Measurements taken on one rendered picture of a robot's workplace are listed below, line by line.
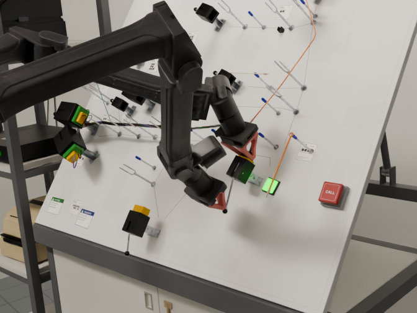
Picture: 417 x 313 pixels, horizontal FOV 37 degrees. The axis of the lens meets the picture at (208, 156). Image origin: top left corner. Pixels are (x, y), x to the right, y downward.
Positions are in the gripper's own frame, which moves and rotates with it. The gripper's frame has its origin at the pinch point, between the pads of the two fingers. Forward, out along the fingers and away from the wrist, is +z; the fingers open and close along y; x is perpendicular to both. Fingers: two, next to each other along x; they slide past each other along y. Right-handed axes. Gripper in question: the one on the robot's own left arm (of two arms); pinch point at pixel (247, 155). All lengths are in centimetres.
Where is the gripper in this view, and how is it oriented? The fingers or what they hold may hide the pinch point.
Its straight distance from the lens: 162.7
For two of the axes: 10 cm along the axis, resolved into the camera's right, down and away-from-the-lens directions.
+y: -6.7, -2.2, 7.1
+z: 3.8, 7.2, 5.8
